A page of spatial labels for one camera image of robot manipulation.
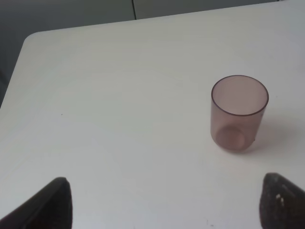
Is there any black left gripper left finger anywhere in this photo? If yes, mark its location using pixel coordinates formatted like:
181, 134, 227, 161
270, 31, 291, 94
0, 177, 73, 229

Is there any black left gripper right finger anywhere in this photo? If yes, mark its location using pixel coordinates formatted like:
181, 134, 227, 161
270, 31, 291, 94
259, 173, 305, 229

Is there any pink transparent plastic cup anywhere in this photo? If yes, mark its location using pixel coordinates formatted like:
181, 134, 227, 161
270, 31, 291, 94
210, 75, 269, 152

